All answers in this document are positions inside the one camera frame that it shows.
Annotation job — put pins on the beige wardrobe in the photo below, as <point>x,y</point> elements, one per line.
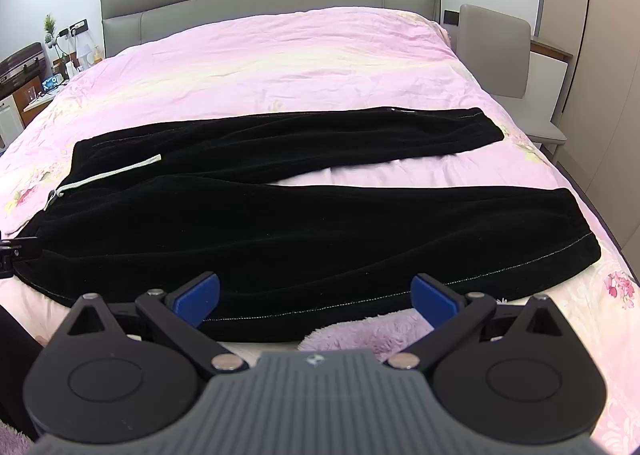
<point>600,60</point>

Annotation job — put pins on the white and wood side table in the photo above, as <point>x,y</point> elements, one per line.
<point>547,80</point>

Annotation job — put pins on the pink floral bedsheet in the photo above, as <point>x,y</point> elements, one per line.
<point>300,65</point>

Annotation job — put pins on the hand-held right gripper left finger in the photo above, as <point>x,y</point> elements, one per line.
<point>197,297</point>

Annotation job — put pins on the black wall switch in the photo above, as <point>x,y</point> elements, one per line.
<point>451,18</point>

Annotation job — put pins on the small green potted plant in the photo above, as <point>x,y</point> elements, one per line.
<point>52,32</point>

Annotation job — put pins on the wooden bedside table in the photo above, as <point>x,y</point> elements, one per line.
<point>40,102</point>

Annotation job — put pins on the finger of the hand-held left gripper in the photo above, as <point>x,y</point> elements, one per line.
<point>20,252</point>

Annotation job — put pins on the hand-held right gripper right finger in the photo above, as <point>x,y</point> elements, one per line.
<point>432,300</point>

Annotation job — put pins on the white box appliance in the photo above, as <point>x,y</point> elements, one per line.
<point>9,122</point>

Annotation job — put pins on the grey chair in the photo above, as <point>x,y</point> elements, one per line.
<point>495,55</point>

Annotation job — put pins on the small blue device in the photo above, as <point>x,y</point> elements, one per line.
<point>51,83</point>

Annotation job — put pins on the dark cloth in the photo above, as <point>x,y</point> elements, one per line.
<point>17,365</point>

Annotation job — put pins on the black wall socket strip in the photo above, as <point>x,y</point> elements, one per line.
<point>75,28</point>

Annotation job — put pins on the purple fuzzy garment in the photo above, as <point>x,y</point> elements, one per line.
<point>365,330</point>

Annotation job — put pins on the black pants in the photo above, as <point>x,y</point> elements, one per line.
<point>300,235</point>

